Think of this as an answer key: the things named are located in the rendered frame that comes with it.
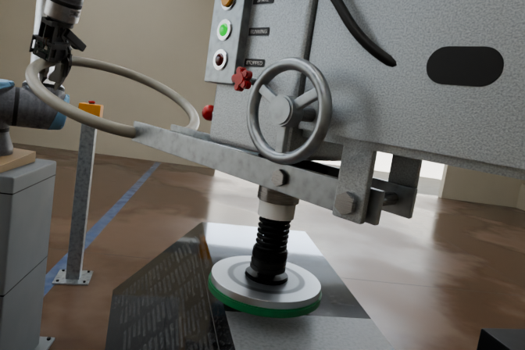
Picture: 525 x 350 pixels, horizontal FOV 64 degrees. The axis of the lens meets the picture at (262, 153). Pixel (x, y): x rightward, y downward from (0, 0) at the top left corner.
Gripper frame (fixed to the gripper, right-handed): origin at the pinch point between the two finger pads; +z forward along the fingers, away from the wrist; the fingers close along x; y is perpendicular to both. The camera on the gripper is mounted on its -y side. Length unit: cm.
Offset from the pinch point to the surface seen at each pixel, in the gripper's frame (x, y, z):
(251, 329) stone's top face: 87, 47, 0
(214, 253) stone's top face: 71, 18, 11
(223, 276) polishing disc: 78, 41, -2
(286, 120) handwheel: 78, 51, -36
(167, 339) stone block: 74, 44, 15
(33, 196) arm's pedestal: -7, -14, 53
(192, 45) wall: -219, -583, 87
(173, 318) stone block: 73, 38, 15
